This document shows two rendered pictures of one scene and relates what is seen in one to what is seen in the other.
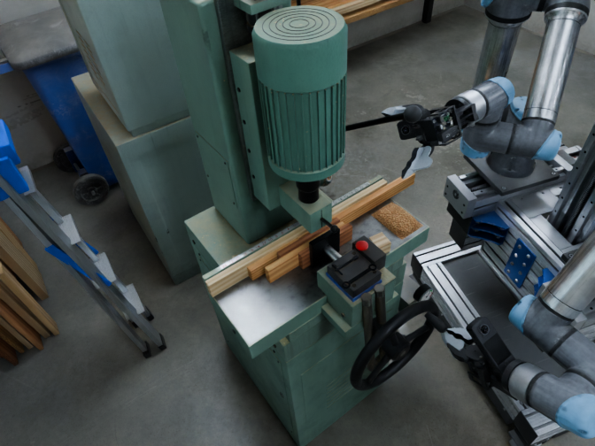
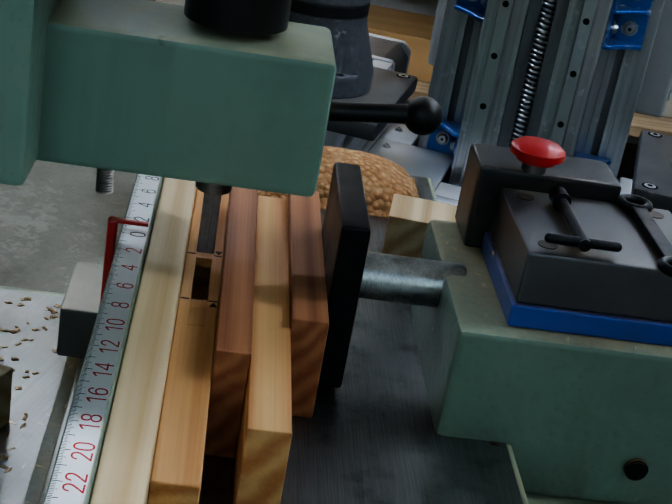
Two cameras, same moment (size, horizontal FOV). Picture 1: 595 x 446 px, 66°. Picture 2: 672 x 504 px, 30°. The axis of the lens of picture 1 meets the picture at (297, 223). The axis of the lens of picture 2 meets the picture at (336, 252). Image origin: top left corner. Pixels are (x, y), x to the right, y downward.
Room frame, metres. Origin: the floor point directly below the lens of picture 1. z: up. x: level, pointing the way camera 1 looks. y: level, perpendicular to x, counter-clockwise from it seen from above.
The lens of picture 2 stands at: (0.50, 0.48, 1.23)
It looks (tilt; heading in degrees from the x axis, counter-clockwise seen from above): 24 degrees down; 296
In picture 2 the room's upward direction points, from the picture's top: 10 degrees clockwise
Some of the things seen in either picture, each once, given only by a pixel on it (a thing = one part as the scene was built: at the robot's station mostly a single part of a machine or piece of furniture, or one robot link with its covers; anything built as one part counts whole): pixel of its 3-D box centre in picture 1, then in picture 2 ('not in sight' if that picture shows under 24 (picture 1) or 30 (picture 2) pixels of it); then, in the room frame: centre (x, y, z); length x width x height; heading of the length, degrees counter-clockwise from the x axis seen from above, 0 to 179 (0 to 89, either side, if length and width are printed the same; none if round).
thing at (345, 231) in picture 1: (326, 245); (299, 291); (0.79, -0.07, 0.93); 0.17 x 0.02 x 0.05; 123
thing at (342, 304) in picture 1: (355, 285); (546, 356); (0.66, -0.13, 0.92); 0.15 x 0.13 x 0.09; 123
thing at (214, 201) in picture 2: not in sight; (211, 206); (0.83, -0.03, 0.97); 0.01 x 0.01 x 0.05; 33
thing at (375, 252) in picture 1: (359, 266); (580, 233); (0.66, -0.14, 0.99); 0.13 x 0.11 x 0.06; 123
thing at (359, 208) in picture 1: (337, 221); (208, 227); (0.88, -0.11, 0.92); 0.59 x 0.02 x 0.04; 123
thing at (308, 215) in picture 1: (305, 205); (184, 104); (0.85, -0.02, 1.03); 0.14 x 0.07 x 0.09; 33
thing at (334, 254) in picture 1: (332, 253); (393, 278); (0.74, -0.08, 0.95); 0.09 x 0.07 x 0.09; 123
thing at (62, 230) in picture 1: (81, 263); not in sight; (1.10, 0.81, 0.58); 0.27 x 0.25 x 1.16; 118
